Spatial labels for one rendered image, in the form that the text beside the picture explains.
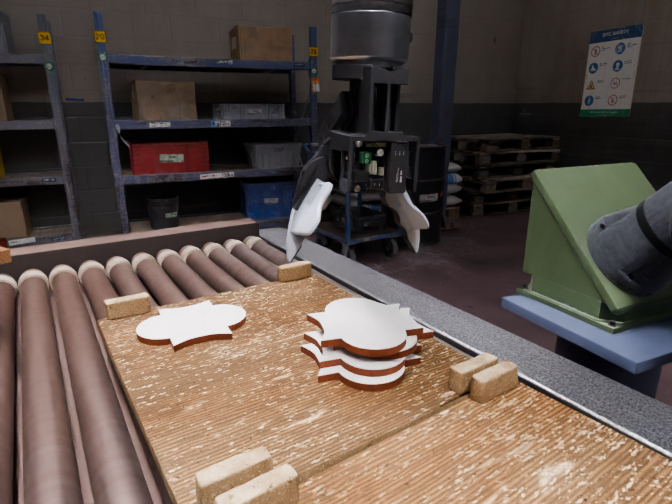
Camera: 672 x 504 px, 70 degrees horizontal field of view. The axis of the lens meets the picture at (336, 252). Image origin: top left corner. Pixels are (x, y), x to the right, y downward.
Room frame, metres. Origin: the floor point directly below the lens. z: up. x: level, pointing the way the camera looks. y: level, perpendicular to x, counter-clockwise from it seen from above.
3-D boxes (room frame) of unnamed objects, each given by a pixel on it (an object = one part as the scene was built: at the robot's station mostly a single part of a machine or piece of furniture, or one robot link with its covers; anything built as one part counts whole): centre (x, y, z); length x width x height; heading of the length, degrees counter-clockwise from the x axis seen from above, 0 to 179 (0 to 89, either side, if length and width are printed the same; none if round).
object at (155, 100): (4.45, 1.54, 1.26); 0.49 x 0.38 x 0.34; 121
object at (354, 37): (0.49, -0.04, 1.28); 0.08 x 0.08 x 0.05
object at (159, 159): (4.42, 1.53, 0.78); 0.66 x 0.45 x 0.28; 115
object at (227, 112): (4.71, 0.83, 1.16); 0.60 x 0.40 x 0.15; 117
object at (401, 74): (0.49, -0.03, 1.20); 0.09 x 0.08 x 0.12; 18
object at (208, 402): (0.53, 0.07, 0.93); 0.41 x 0.35 x 0.02; 34
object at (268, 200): (4.82, 0.71, 0.32); 0.50 x 0.41 x 0.37; 111
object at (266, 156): (4.80, 0.62, 0.76); 0.50 x 0.36 x 0.24; 121
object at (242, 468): (0.30, 0.08, 0.95); 0.06 x 0.02 x 0.03; 124
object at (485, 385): (0.43, -0.16, 0.95); 0.06 x 0.02 x 0.03; 125
